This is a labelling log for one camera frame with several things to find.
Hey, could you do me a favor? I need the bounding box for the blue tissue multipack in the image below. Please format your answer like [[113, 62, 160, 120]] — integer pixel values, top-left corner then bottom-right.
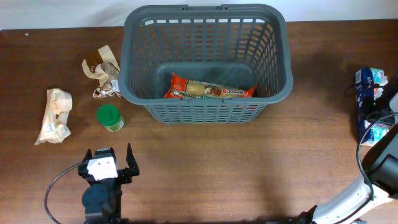
[[354, 67, 389, 146]]

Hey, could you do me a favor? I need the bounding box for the green lid seasoning jar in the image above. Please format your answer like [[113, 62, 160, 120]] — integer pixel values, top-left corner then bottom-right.
[[96, 105, 124, 132]]

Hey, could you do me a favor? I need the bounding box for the beige plastic bag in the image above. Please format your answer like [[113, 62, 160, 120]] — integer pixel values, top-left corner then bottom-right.
[[34, 88, 73, 145]]

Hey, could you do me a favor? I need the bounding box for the orange spaghetti packet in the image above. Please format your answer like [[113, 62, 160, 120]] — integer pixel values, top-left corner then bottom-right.
[[164, 73, 257, 99]]

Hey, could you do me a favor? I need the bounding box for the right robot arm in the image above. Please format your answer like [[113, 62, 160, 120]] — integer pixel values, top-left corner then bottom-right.
[[291, 67, 397, 223]]

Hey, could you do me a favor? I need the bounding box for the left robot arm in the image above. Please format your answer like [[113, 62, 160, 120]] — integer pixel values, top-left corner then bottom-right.
[[78, 144, 140, 224]]

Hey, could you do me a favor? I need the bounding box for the grey plastic basket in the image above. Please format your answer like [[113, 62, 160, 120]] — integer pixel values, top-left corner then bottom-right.
[[119, 4, 294, 123]]

